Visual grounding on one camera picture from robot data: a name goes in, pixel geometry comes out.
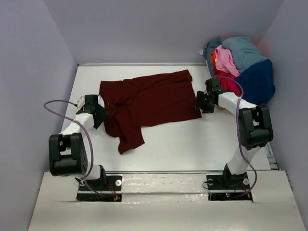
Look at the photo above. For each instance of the navy blue t shirt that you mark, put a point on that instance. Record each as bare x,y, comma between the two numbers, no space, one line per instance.
257,82

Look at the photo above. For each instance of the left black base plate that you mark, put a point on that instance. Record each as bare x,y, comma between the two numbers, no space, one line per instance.
98,191

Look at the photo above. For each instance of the grey blue t shirt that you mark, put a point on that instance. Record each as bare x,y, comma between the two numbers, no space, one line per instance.
244,52

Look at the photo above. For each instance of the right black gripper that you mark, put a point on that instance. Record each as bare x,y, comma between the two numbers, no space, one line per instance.
200,96

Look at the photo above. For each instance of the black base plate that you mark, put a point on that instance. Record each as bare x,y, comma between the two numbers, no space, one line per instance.
98,191
222,190

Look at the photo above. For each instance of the pink t shirt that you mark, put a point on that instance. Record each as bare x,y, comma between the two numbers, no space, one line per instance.
224,61

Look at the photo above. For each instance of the maroon t shirt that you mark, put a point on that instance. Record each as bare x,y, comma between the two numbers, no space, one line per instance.
145,102

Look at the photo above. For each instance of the teal t shirt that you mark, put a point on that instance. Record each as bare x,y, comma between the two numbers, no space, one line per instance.
210,47

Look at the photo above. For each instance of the orange t shirt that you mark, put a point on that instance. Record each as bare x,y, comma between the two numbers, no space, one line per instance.
213,60

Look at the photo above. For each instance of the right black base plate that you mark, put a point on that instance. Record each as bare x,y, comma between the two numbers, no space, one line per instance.
222,190

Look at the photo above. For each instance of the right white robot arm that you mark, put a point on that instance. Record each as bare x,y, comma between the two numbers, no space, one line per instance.
254,131

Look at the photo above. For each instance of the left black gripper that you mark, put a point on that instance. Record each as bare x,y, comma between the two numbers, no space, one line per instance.
103,113

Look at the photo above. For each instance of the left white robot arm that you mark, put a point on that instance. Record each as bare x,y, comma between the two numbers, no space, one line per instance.
71,151

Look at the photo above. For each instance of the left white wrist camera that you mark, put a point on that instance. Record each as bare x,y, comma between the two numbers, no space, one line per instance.
80,103

